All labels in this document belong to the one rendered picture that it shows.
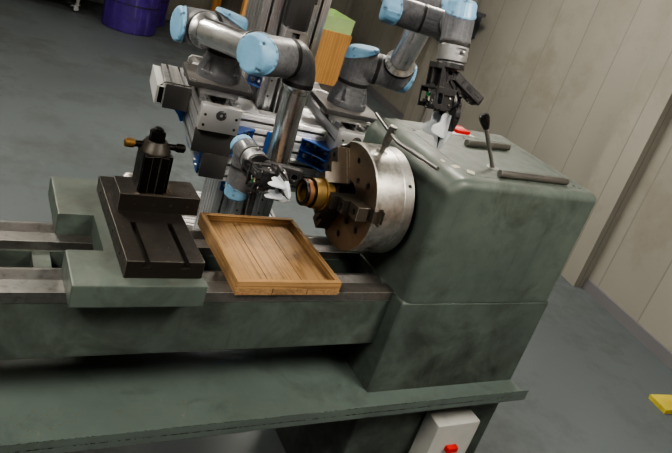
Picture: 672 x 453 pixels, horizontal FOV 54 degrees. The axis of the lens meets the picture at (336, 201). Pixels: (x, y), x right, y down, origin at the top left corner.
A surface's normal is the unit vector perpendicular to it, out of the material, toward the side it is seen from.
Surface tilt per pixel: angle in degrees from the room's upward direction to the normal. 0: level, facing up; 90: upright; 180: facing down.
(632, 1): 90
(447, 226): 90
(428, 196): 90
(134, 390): 0
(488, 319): 90
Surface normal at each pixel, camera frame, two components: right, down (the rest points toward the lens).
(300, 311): 0.42, 0.47
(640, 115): -0.91, -0.14
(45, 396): 0.29, -0.88
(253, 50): -0.64, 0.10
